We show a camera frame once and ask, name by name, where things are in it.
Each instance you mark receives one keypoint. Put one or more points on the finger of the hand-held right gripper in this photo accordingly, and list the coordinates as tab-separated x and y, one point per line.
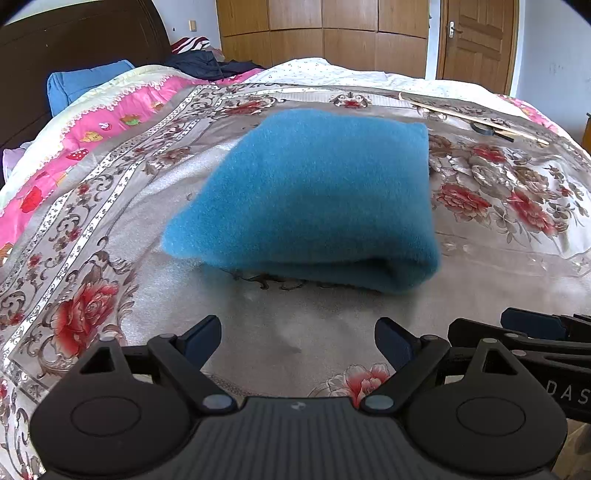
466	330
531	322

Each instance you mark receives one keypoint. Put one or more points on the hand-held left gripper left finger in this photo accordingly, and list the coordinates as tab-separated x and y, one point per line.
203	337

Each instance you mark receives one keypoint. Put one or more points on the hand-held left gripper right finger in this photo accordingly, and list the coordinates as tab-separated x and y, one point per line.
392	341

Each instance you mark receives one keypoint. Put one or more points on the blue fuzzy sweater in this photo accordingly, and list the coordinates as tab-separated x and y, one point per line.
314	194

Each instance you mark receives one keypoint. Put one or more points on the dark navy clothes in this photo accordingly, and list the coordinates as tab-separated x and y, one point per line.
198	64

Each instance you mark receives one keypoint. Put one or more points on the floral satin bedspread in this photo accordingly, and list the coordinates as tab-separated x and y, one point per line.
92	258

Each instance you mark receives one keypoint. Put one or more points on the black magnifying glass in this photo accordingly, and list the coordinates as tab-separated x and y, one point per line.
480	127

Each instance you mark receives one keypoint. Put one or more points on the long wooden stick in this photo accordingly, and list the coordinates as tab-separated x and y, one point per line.
443	109

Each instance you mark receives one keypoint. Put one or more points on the pink printed quilt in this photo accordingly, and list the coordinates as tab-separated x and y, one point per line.
92	134

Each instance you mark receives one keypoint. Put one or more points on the lilac cloth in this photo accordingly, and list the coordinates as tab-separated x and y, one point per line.
14	161

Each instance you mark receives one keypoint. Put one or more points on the wooden door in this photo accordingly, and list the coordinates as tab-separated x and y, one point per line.
480	50

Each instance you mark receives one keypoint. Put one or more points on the white dotted bed sheet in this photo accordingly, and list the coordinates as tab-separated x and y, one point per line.
323	71

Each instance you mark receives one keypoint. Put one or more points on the blue pillow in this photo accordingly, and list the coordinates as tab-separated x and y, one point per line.
78	85

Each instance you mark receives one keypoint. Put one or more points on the red white striped cloth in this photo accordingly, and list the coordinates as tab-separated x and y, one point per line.
189	45

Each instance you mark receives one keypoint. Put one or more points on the wooden wardrobe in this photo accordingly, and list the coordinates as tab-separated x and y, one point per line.
323	27

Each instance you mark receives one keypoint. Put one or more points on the dark wooden headboard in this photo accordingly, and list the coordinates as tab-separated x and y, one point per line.
69	37

